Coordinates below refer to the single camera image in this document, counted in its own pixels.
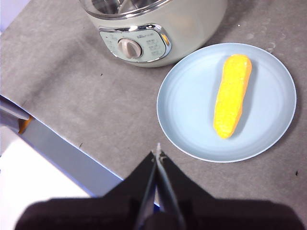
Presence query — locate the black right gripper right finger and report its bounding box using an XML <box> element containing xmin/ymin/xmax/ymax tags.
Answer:
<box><xmin>156</xmin><ymin>152</ymin><xmax>306</xmax><ymax>230</ymax></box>

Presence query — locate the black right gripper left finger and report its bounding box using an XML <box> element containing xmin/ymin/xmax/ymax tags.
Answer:
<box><xmin>15</xmin><ymin>150</ymin><xmax>158</xmax><ymax>230</ymax></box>

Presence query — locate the yellow corn cob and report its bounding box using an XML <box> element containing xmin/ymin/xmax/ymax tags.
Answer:
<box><xmin>213</xmin><ymin>54</ymin><xmax>253</xmax><ymax>140</ymax></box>

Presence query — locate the blue round plate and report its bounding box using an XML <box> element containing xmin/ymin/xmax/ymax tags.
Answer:
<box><xmin>156</xmin><ymin>42</ymin><xmax>297</xmax><ymax>164</ymax></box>

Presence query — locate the pale green electric steamer pot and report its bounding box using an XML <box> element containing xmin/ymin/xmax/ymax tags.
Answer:
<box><xmin>80</xmin><ymin>0</ymin><xmax>228</xmax><ymax>69</ymax></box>

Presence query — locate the grey metal frame bar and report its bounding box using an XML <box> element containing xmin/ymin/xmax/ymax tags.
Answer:
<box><xmin>0</xmin><ymin>95</ymin><xmax>30</xmax><ymax>133</ymax></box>

